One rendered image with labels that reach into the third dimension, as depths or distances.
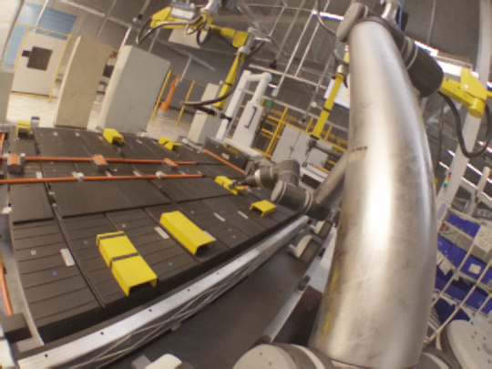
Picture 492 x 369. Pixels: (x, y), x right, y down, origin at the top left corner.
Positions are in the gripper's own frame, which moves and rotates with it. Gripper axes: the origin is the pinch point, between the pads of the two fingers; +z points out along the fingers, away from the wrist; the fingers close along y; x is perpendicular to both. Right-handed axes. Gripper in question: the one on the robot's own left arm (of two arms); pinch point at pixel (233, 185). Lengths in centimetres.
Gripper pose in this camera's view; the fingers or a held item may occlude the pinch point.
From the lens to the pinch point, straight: 125.7
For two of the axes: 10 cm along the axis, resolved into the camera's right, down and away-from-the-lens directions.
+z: -8.5, 2.1, 4.9
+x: -2.0, -9.8, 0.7
